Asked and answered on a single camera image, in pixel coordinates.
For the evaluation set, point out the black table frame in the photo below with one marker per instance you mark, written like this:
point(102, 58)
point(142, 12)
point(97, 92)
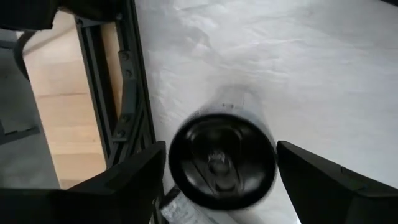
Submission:
point(93, 77)

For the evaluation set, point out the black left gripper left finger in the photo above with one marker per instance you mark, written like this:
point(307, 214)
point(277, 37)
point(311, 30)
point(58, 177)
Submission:
point(93, 202)

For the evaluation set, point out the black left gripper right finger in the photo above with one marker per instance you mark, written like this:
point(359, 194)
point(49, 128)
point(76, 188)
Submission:
point(342, 199)

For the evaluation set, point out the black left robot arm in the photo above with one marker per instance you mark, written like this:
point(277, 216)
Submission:
point(31, 12)

